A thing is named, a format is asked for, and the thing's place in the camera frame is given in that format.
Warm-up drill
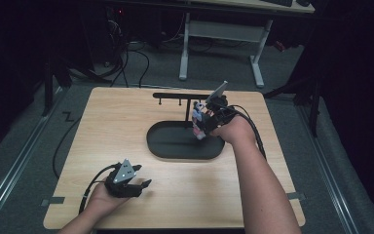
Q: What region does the grey and white plush toy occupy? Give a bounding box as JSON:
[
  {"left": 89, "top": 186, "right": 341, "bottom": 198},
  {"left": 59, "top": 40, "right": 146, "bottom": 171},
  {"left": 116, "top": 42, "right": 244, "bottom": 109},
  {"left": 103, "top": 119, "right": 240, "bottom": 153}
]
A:
[{"left": 191, "top": 100, "right": 208, "bottom": 140}]

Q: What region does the black metal stand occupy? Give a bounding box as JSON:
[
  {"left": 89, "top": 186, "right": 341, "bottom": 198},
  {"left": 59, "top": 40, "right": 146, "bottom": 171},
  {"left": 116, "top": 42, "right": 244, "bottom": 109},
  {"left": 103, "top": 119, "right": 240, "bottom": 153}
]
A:
[
  {"left": 41, "top": 57, "right": 74, "bottom": 117},
  {"left": 262, "top": 72, "right": 324, "bottom": 138}
]

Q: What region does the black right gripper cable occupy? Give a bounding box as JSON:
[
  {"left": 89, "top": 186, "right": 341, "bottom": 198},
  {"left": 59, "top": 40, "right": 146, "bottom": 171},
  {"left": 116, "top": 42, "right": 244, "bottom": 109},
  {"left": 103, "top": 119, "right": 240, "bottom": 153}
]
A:
[{"left": 227, "top": 104, "right": 268, "bottom": 161}]

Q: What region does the black key holder stand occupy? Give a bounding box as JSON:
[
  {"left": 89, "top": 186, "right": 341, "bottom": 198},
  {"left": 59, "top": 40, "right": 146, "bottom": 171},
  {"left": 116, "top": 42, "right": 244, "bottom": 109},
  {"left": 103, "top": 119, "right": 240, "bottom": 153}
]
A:
[{"left": 145, "top": 92, "right": 226, "bottom": 161}]

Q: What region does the thin black floor cable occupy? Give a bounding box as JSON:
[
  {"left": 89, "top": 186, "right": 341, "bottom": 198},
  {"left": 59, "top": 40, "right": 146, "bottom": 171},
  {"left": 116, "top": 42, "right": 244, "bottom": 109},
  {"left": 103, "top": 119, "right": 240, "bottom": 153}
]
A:
[{"left": 52, "top": 111, "right": 83, "bottom": 180}]

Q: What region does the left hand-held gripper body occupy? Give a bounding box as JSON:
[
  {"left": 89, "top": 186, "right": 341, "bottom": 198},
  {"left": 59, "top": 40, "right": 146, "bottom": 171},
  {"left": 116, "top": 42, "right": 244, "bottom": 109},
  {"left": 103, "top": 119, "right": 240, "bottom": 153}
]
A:
[{"left": 104, "top": 158, "right": 144, "bottom": 199}]

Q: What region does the person's right hand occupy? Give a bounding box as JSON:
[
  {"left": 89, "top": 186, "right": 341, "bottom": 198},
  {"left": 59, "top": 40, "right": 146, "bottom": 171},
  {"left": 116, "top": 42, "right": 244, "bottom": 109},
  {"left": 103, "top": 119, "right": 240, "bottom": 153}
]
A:
[{"left": 208, "top": 115, "right": 258, "bottom": 146}]

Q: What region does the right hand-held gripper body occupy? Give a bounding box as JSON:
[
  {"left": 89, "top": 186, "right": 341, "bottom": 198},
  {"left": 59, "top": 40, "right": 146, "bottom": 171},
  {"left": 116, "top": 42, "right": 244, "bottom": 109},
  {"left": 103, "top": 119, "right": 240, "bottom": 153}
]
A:
[{"left": 204, "top": 80, "right": 242, "bottom": 135}]

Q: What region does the bundle of black floor cables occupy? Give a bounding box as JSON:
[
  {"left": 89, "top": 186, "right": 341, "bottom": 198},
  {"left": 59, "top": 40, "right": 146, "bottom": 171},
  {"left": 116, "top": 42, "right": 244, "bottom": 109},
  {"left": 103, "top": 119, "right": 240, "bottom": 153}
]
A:
[{"left": 105, "top": 38, "right": 151, "bottom": 89}]

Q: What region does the metal floor rail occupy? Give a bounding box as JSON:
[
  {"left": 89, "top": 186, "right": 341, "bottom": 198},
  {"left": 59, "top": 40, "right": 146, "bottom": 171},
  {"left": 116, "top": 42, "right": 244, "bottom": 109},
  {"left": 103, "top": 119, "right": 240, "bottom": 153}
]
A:
[
  {"left": 0, "top": 87, "right": 66, "bottom": 230},
  {"left": 295, "top": 102, "right": 362, "bottom": 234}
]

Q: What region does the person's left hand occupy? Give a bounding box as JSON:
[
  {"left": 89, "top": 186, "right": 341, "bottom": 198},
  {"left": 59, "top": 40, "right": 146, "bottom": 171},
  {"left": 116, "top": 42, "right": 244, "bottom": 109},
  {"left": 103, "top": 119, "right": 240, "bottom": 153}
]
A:
[{"left": 85, "top": 177, "right": 134, "bottom": 217}]

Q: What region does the black keyboard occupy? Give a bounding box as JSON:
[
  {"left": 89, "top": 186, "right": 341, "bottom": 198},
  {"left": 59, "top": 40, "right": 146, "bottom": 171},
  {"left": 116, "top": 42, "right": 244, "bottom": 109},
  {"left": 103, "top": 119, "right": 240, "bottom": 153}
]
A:
[{"left": 262, "top": 0, "right": 294, "bottom": 8}]

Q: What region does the grey tape strip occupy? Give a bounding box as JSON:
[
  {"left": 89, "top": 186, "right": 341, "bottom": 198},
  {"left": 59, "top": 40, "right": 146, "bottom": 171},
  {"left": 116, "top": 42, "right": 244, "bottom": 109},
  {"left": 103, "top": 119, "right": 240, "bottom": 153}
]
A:
[
  {"left": 40, "top": 196, "right": 66, "bottom": 208},
  {"left": 286, "top": 191, "right": 307, "bottom": 201}
]

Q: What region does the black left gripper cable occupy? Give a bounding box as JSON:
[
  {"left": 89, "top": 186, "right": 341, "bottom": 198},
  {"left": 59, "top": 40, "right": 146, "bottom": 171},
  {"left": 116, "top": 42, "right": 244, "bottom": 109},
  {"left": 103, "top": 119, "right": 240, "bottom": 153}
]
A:
[{"left": 78, "top": 163, "right": 120, "bottom": 215}]

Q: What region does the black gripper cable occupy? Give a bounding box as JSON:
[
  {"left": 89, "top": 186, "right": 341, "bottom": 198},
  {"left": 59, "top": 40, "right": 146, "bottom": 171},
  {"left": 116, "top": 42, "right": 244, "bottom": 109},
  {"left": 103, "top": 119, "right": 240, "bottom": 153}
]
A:
[
  {"left": 78, "top": 163, "right": 120, "bottom": 215},
  {"left": 227, "top": 104, "right": 268, "bottom": 161}
]

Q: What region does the white-legged wooden desk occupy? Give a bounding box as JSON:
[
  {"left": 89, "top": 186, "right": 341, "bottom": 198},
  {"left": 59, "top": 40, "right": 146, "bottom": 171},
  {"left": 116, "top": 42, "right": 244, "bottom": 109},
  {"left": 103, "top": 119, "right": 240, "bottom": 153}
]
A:
[{"left": 178, "top": 0, "right": 316, "bottom": 89}]

